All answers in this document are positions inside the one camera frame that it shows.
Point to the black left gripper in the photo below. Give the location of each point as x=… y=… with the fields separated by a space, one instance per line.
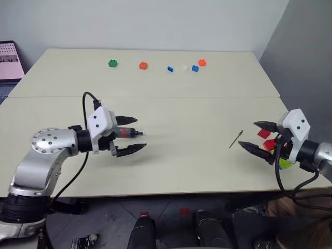
x=105 y=144

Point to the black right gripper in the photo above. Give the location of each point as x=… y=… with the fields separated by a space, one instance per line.
x=285 y=133

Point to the grey electric screwdriver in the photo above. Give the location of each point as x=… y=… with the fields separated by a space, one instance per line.
x=127 y=132

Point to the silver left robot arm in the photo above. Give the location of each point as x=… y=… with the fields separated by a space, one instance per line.
x=49 y=141

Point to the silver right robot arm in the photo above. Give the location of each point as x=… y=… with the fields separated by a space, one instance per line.
x=325 y=153

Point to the thin metal screwdriver bit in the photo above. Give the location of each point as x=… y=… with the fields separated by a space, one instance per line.
x=235 y=139

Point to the red toy brick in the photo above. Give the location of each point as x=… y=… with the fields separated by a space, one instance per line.
x=269 y=144
x=263 y=133

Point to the lime green toy brick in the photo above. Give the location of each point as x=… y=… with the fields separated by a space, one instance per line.
x=285 y=164

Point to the orange toy brick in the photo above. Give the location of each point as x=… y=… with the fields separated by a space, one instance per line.
x=202 y=62
x=143 y=66

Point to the flat blue toy brick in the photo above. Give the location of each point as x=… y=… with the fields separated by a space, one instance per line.
x=170 y=69

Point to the red brick on floor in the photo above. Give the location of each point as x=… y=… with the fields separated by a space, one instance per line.
x=184 y=211
x=144 y=214

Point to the white toy brick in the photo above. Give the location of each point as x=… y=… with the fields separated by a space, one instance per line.
x=185 y=67

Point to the dark rounded shape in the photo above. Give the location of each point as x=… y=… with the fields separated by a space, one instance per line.
x=142 y=233
x=211 y=230

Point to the black box with castor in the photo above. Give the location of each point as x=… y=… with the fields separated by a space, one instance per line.
x=83 y=242

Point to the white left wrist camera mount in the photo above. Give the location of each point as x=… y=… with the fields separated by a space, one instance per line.
x=99 y=120

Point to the black table bracket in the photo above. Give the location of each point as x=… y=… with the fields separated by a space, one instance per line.
x=68 y=206

